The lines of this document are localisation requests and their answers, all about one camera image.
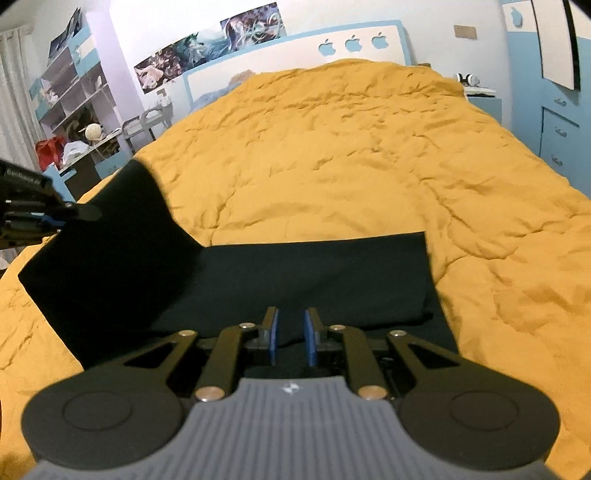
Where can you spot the red bag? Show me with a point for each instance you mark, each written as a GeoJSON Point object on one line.
{"type": "Point", "coordinates": [50, 153]}

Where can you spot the pale blue anime wall poster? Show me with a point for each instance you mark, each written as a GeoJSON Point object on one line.
{"type": "Point", "coordinates": [251, 25]}

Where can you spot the pinkish anime wall poster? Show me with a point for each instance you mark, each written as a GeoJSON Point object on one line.
{"type": "Point", "coordinates": [157, 71]}

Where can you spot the white patterned curtain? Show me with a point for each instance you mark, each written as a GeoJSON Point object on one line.
{"type": "Point", "coordinates": [16, 101]}

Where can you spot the tan wall switch plate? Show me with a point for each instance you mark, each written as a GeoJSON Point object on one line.
{"type": "Point", "coordinates": [465, 32]}

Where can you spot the yellow quilt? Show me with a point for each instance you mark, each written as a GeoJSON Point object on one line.
{"type": "Point", "coordinates": [346, 161]}

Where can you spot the white plastic bag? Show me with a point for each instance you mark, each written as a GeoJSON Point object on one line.
{"type": "Point", "coordinates": [75, 151]}

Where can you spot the blue wardrobe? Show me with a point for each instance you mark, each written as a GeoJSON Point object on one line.
{"type": "Point", "coordinates": [561, 134]}

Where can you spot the blue nightstand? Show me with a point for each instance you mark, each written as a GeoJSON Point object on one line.
{"type": "Point", "coordinates": [485, 106]}

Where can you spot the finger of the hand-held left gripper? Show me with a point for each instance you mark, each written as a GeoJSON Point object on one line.
{"type": "Point", "coordinates": [51, 222]}
{"type": "Point", "coordinates": [85, 212]}

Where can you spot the tan pillow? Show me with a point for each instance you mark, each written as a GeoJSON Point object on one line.
{"type": "Point", "coordinates": [241, 77]}

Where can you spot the grey desk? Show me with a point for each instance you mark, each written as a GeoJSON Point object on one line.
{"type": "Point", "coordinates": [101, 159]}

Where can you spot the dark teal anime wall poster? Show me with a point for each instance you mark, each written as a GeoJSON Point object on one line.
{"type": "Point", "coordinates": [201, 46]}

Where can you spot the blue pillow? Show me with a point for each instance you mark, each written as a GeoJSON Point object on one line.
{"type": "Point", "coordinates": [212, 98]}

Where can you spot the black pants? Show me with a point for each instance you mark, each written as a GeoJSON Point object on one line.
{"type": "Point", "coordinates": [138, 277]}

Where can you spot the grey rolling cart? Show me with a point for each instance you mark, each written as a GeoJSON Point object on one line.
{"type": "Point", "coordinates": [147, 127]}

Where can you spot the white and blue headboard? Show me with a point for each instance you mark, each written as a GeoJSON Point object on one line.
{"type": "Point", "coordinates": [286, 50]}

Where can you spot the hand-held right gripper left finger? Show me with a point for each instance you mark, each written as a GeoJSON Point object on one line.
{"type": "Point", "coordinates": [274, 337]}

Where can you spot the white and blue bookshelf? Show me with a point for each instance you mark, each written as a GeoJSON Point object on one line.
{"type": "Point", "coordinates": [69, 87]}

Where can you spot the blue chair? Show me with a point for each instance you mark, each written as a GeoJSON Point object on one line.
{"type": "Point", "coordinates": [57, 182]}

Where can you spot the white headphones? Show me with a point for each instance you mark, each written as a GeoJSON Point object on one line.
{"type": "Point", "coordinates": [468, 80]}

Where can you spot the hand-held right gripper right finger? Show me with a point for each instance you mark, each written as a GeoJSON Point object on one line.
{"type": "Point", "coordinates": [309, 339]}

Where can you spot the white globe lamp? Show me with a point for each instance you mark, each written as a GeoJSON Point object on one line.
{"type": "Point", "coordinates": [93, 132]}

